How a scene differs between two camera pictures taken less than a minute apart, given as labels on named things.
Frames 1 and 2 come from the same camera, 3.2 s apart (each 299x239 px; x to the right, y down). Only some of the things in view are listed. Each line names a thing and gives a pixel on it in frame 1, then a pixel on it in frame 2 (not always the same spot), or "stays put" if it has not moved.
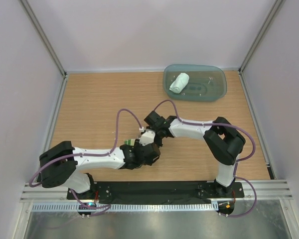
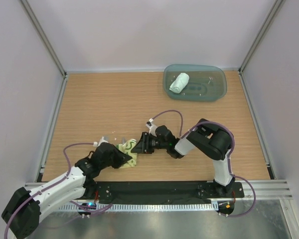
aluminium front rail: [275, 190] stays put
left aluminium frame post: [28, 9] stays put
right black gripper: [159, 143] → [143, 146]
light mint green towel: [179, 82] stays put
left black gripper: [148, 163] → [123, 159]
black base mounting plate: [156, 190] stays put
